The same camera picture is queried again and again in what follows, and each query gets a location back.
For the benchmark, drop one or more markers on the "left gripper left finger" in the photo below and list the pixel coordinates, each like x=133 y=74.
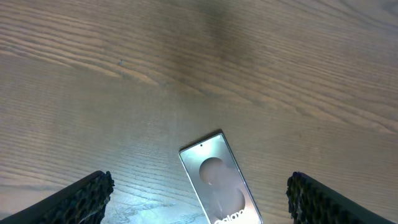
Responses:
x=83 y=202

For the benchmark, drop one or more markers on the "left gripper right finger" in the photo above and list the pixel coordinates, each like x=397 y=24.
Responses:
x=312 y=202

